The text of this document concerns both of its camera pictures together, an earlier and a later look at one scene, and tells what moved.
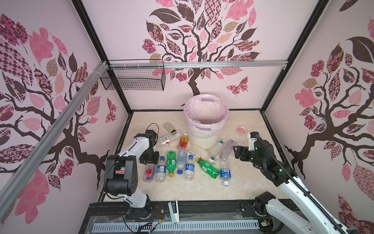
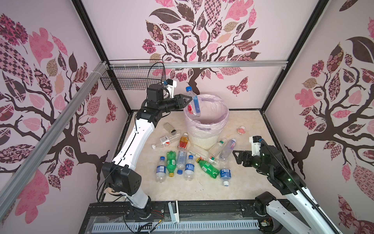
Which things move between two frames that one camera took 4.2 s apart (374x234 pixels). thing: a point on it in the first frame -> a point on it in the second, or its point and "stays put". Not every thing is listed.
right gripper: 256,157 stays put
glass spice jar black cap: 170,128 stays put
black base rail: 219,211 stays put
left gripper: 154,160 -> 178,102
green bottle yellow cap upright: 171,163 stays put
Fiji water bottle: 149,173 -> 196,107
